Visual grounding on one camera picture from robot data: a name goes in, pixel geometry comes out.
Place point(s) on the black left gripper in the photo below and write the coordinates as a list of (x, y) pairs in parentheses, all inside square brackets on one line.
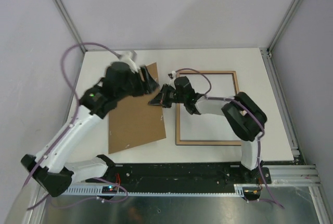
[(146, 86)]

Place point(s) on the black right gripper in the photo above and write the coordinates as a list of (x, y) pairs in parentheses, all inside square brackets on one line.
[(162, 98)]

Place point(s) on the brown cardboard backing board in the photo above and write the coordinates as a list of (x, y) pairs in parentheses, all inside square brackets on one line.
[(132, 122)]

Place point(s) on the wooden picture frame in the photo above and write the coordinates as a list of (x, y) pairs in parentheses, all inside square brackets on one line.
[(212, 110)]

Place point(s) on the printed photo paper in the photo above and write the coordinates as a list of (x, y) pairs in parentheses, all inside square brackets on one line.
[(208, 127)]

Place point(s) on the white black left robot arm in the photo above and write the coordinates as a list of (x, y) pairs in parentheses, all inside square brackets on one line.
[(49, 167)]

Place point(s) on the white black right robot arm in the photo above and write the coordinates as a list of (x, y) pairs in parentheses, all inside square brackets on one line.
[(243, 115)]

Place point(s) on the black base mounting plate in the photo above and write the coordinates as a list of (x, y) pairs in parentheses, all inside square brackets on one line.
[(178, 186)]

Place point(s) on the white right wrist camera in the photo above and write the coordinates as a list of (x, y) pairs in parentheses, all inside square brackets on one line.
[(172, 74)]

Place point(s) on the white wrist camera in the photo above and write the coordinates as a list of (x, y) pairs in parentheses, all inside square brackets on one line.
[(129, 57), (172, 74)]

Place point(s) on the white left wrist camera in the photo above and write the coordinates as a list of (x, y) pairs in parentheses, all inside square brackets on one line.
[(129, 57)]

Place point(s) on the right side aluminium rail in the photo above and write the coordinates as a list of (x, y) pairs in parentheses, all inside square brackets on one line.
[(281, 102)]

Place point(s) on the aluminium rail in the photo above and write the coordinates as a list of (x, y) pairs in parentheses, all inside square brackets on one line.
[(286, 173), (281, 102)]

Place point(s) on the left aluminium corner post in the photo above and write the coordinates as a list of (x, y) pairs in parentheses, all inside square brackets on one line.
[(59, 4)]

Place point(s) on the aluminium corner post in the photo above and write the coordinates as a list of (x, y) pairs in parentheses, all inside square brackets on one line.
[(287, 18), (59, 4)]

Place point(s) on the aluminium front rail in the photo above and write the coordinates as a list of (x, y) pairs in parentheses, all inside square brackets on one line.
[(286, 173)]

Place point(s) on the right aluminium corner post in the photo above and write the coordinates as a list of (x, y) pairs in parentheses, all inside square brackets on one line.
[(287, 18)]

